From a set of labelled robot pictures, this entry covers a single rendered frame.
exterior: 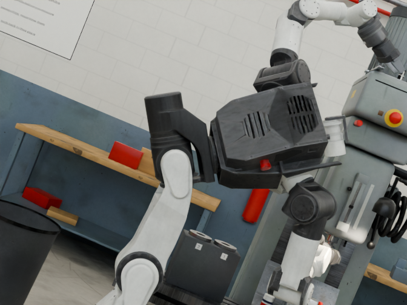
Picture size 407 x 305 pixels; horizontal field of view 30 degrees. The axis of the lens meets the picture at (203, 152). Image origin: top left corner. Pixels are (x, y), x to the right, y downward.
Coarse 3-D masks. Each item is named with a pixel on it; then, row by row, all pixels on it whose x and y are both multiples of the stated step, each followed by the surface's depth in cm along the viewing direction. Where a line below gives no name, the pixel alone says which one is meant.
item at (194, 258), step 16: (192, 240) 274; (208, 240) 277; (176, 256) 274; (192, 256) 274; (208, 256) 275; (224, 256) 275; (176, 272) 274; (192, 272) 275; (208, 272) 275; (224, 272) 276; (192, 288) 275; (208, 288) 276; (224, 288) 276
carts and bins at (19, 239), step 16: (0, 208) 440; (16, 208) 445; (0, 224) 402; (16, 224) 401; (32, 224) 446; (48, 224) 442; (0, 240) 402; (16, 240) 403; (32, 240) 407; (48, 240) 416; (0, 256) 403; (16, 256) 405; (32, 256) 410; (0, 272) 405; (16, 272) 408; (32, 272) 416; (0, 288) 407; (16, 288) 412; (0, 304) 409; (16, 304) 417
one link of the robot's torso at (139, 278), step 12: (132, 264) 223; (144, 264) 223; (132, 276) 222; (144, 276) 223; (156, 276) 224; (132, 288) 222; (144, 288) 223; (108, 300) 229; (120, 300) 223; (132, 300) 223; (144, 300) 224
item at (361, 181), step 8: (360, 176) 263; (360, 184) 263; (352, 192) 264; (360, 192) 264; (352, 200) 264; (344, 208) 264; (352, 208) 264; (344, 216) 264; (352, 216) 264; (336, 224) 267; (344, 224) 264
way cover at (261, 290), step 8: (272, 264) 315; (280, 264) 315; (264, 272) 313; (272, 272) 313; (264, 280) 312; (312, 280) 314; (264, 288) 310; (320, 288) 313; (328, 288) 313; (336, 288) 314; (256, 296) 308; (312, 296) 311; (320, 296) 312; (328, 296) 312; (336, 296) 312; (272, 304) 307; (280, 304) 308; (328, 304) 310
